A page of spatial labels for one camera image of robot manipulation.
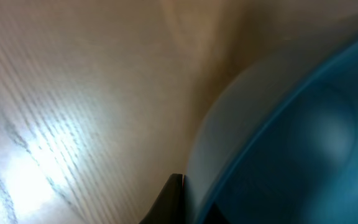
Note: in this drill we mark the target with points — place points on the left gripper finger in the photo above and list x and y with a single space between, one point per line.
169 206

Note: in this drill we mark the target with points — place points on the dark blue bowl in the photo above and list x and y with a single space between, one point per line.
280 145

